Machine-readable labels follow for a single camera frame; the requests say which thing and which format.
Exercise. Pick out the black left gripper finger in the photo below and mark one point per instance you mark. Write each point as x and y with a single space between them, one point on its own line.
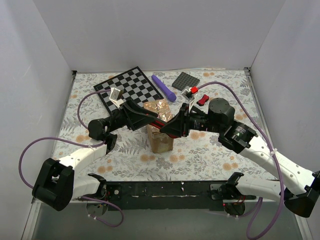
133 111
138 122

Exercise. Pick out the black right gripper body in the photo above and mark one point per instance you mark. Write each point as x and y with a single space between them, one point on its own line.
186 121

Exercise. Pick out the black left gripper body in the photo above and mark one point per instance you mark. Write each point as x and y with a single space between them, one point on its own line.
127 116

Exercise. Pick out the red black utility knife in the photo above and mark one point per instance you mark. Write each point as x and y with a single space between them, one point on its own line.
160 125

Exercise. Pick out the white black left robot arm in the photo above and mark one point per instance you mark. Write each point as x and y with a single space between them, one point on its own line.
57 182

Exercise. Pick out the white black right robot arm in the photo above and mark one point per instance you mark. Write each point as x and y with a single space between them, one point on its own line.
298 187

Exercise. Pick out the floral patterned table mat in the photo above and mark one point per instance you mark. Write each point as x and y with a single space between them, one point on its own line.
199 156

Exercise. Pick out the black white checkerboard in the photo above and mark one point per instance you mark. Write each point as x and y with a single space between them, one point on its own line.
136 86

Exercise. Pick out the red black knife cap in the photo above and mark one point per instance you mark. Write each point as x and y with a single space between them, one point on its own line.
203 100

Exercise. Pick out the dark grey studded baseplate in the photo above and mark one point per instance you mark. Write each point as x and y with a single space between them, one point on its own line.
185 80

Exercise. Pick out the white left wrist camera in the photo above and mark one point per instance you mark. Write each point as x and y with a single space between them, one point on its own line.
116 96

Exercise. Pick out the purple cylindrical handle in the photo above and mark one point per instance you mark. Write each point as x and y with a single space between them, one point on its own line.
171 96

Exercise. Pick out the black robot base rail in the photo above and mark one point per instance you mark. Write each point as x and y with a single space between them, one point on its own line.
172 195

